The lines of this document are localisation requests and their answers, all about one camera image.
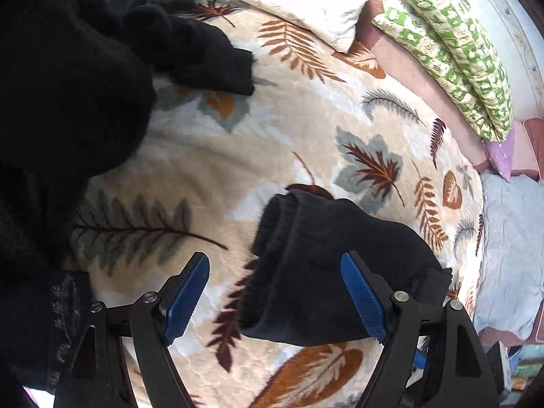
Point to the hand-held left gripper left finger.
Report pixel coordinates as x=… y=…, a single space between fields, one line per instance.
x=187 y=297

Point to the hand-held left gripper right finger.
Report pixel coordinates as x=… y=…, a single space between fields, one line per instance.
x=361 y=297

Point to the black pants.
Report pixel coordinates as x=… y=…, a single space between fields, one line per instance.
x=306 y=272

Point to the leaf print plush blanket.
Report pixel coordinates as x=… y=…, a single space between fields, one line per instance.
x=212 y=157

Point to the dark embroidered garment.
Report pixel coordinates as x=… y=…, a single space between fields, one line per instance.
x=42 y=327

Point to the pale blue quilt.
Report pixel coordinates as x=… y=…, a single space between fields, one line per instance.
x=510 y=242

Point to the purple pillow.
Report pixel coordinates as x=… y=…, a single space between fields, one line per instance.
x=501 y=153

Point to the pink bed sheet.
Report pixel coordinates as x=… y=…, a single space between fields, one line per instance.
x=408 y=68

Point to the black fleece garment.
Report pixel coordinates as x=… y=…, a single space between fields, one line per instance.
x=63 y=93

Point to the black crumpled garment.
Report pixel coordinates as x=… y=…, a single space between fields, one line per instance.
x=191 y=46

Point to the green patterned pillow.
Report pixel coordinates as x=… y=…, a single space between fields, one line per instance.
x=459 y=51

